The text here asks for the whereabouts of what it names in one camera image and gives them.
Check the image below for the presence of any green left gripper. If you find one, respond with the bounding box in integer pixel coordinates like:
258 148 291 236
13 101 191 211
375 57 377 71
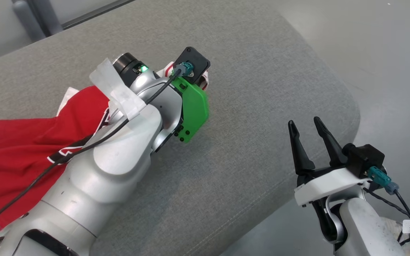
171 76 211 143

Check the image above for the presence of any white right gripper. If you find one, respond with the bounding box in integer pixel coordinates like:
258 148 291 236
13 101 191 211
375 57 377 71
288 117 369 246

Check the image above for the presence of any grey fabric sofa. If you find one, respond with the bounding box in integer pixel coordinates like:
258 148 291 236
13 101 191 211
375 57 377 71
0 0 361 256

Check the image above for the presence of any translucent white tape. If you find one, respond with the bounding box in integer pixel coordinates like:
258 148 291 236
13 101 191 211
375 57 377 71
89 58 147 121

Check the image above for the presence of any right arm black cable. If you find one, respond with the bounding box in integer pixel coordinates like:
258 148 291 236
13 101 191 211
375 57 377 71
363 166 410 246

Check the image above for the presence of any grey wall base rail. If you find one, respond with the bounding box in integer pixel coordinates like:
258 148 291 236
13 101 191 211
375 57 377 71
61 0 136 30

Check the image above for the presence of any grey partition post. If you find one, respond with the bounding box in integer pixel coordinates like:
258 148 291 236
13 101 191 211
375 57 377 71
31 0 63 36
12 0 46 40

